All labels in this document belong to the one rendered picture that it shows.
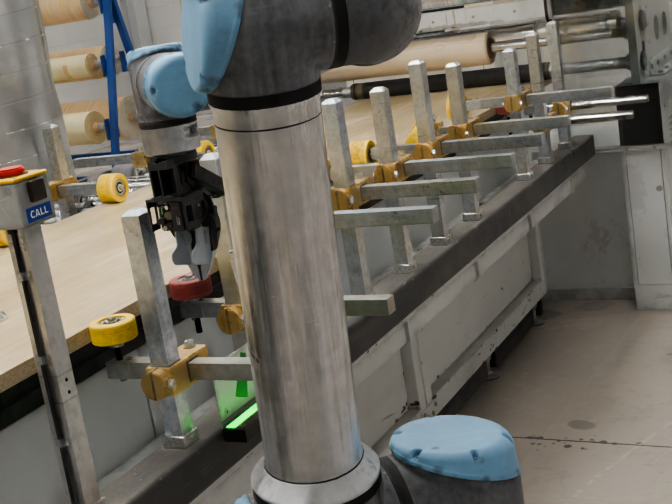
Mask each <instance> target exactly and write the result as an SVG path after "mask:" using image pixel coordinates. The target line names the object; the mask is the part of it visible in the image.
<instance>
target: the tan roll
mask: <svg viewBox="0 0 672 504"><path fill-rule="evenodd" d="M489 37H490V33H489V32H485V33H477V34H469V35H461V36H453V37H445V38H437V39H430V40H422V41H414V42H411V43H410V44H409V45H408V47H407V48H405V49H404V50H403V51H402V52H401V53H400V54H399V55H397V56H396V57H394V58H392V59H390V60H388V61H386V62H383V63H380V64H378V65H373V66H365V67H360V66H353V65H348V66H342V67H339V68H334V69H332V70H330V71H327V72H325V73H323V74H321V84H323V83H332V82H341V81H350V80H359V79H367V78H376V77H385V76H394V75H403V74H409V71H408V64H409V63H410V62H411V61H413V60H418V59H421V60H423V61H425V63H426V70H427V72H429V71H438V70H445V66H446V65H447V64H448V63H451V62H458V63H460V64H461V68H464V67H473V66H482V65H491V64H493V63H494V61H495V57H496V52H502V51H504V50H505V49H507V48H514V49H516V50H519V49H527V48H526V39H523V40H515V41H507V42H499V43H491V42H490V38H489ZM539 43H540V47H544V46H548V39H547V37H540V38H539Z"/></svg>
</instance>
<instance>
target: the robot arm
mask: <svg viewBox="0 0 672 504"><path fill-rule="evenodd" d="M421 14H422V3H421V0H183V5H182V20H181V30H182V44H181V43H179V42H173V43H166V44H159V45H153V46H148V47H143V48H139V49H135V50H131V51H129V52H128V53H127V56H126V59H127V66H126V67H127V71H128V72H129V76H130V81H131V86H132V91H133V97H134V102H135V107H136V112H137V117H138V122H139V127H140V129H139V130H140V135H141V140H142V144H143V149H144V154H145V155H146V156H148V157H152V161H150V162H148V163H147V166H148V171H149V176H150V181H151V187H152V192H153V197H152V198H150V199H147V200H145V202H146V207H147V212H148V217H149V222H150V228H151V232H155V231H157V230H159V229H161V226H160V225H162V229H163V230H164V231H170V232H171V233H172V235H173V236H174V237H175V240H176V247H175V249H174V251H173V252H172V255H171V258H172V262H173V263H174V264H175V265H188V267H189V268H190V270H191V271H192V273H193V274H194V275H195V276H196V277H197V278H198V279H199V280H206V279H207V277H208V275H209V273H210V271H211V268H212V265H213V262H214V259H215V255H216V250H217V248H218V243H219V238H220V232H221V223H220V218H219V215H218V212H217V206H216V205H214V204H213V201H212V199H211V198H220V196H225V199H226V206H227V212H228V219H229V225H230V232H231V239H232V245H233V252H234V258H235V265H236V272H237V278H238V285H239V291H240V298H241V305H242V311H243V318H244V324H245V331H246V338H247V344H248V351H249V357H250V364H251V371H252V377H253V384H254V390H255V397H256V404H257V410H258V417H259V423H260V430H261V437H262V443H263V450H264V456H263V457H262V458H261V459H260V460H259V461H258V462H257V464H256V465H255V467H254V469H253V471H252V474H251V485H252V490H253V493H252V494H249V495H247V494H245V495H242V497H241V498H238V499H237V500H236V502H235V504H524V497H523V489H522V481H521V474H520V473H521V466H520V464H519V462H518V458H517V454H516V449H515V445H514V441H513V438H512V436H511V435H510V434H509V432H508V431H507V430H506V429H505V428H503V427H502V426H500V425H499V424H497V423H495V422H492V421H490V420H486V419H481V418H478V417H473V416H464V415H440V416H435V417H433V418H428V417H426V418H421V419H417V420H414V421H411V422H409V423H406V424H404V425H402V426H401V427H399V428H398V429H397V430H395V431H394V433H393V436H392V437H391V441H390V443H389V447H390V450H391V452H392V454H391V455H388V456H384V457H381V458H378V456H377V454H376V453H375V451H374V450H373V449H371V448H370V447H369V446H367V445H366V444H364V443H362V442H361V440H360V431H359V423H358V414H357V406H356V397H355V389H354V380H353V372H352V363H351V355H350V346H349V338H348V329H347V320H346V312H345V303H344V295H343V286H342V278H341V269H340V261H339V252H338V244H337V235H336V227H335V218H334V210H333V201H332V193H331V184H330V176H329V167H328V159H327V150H326V142H325V133H324V125H323V116H322V108H321V99H320V96H321V94H322V85H321V74H323V73H325V72H327V71H330V70H332V69H334V68H339V67H342V66H348V65H353V66H360V67H365V66H373V65H378V64H380V63H383V62H386V61H388V60H390V59H392V58H394V57H396V56H397V55H399V54H400V53H401V52H402V51H403V50H404V49H405V48H407V47H408V45H409V44H410V43H411V41H412V40H413V38H414V37H415V35H416V32H417V30H418V28H419V24H420V20H421ZM210 109H211V110H212V113H213V120H214V126H215V133H216V139H217V146H218V153H219V159H220V166H221V172H222V177H220V176H218V175H216V174H215V173H213V172H211V171H209V170H207V169H205V168H204V167H202V166H200V165H198V164H196V163H195V162H190V163H188V161H192V160H195V159H197V158H198V156H197V150H196V149H197V148H198V147H200V146H201V141H200V136H199V130H198V124H197V117H196V114H197V113H198V112H200V111H205V110H210ZM152 207H154V209H155V215H156V221H157V223H155V224H153V223H152V218H151V213H150V208H152ZM157 207H158V210H159V215H160V218H159V216H158V211H157ZM201 224H202V226H201ZM195 229H196V230H195Z"/></svg>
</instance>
